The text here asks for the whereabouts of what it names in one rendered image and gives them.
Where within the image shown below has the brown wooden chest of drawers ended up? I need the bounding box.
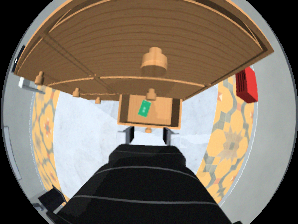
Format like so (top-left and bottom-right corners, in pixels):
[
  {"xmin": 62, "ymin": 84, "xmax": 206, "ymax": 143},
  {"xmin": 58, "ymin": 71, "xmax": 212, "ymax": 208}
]
[{"xmin": 14, "ymin": 0, "xmax": 274, "ymax": 102}]

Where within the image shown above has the brown wooden drawer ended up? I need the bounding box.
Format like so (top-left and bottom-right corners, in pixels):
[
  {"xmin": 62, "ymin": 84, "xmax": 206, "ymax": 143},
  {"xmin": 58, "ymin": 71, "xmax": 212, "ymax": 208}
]
[
  {"xmin": 117, "ymin": 94, "xmax": 182, "ymax": 133},
  {"xmin": 80, "ymin": 94, "xmax": 120, "ymax": 104},
  {"xmin": 100, "ymin": 76, "xmax": 204, "ymax": 101},
  {"xmin": 17, "ymin": 36, "xmax": 90, "ymax": 86},
  {"xmin": 48, "ymin": 77, "xmax": 114, "ymax": 98},
  {"xmin": 48, "ymin": 0, "xmax": 263, "ymax": 84}
]

